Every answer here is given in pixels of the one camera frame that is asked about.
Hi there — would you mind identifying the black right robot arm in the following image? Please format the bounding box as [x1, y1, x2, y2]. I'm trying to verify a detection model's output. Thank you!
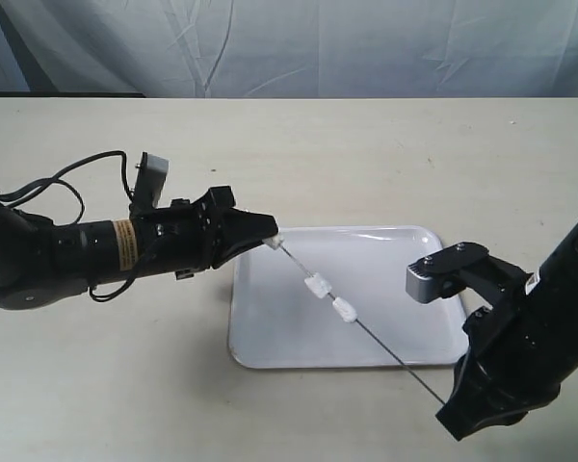
[436, 223, 578, 441]

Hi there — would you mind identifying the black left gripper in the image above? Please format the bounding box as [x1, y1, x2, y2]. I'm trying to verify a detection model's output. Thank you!
[129, 186, 278, 277]

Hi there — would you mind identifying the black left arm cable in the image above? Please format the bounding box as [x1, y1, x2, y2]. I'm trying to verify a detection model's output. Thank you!
[0, 150, 160, 303]

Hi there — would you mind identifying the white backdrop curtain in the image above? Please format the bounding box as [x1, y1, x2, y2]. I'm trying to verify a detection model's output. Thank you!
[0, 1, 578, 98]

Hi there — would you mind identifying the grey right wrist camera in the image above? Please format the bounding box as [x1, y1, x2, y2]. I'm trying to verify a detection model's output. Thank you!
[405, 242, 489, 304]

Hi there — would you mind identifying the thin metal skewer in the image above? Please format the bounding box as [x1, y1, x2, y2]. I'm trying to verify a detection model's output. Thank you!
[279, 244, 444, 405]

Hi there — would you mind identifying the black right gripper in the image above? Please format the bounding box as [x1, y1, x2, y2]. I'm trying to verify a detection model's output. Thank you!
[435, 287, 559, 441]

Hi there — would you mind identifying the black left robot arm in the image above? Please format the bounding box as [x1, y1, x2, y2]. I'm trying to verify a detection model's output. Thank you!
[0, 186, 278, 311]

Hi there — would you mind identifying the white rectangular tray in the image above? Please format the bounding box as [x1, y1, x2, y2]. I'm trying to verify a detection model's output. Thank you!
[228, 225, 468, 370]

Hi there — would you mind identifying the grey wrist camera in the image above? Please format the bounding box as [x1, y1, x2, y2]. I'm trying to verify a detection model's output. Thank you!
[405, 242, 489, 304]
[132, 152, 170, 209]

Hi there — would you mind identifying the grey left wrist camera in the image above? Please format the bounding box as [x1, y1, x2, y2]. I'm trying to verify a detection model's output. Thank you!
[132, 152, 170, 209]

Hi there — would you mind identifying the white foam piece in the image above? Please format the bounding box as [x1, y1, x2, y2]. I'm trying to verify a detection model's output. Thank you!
[304, 272, 331, 298]
[264, 234, 284, 250]
[332, 296, 357, 323]

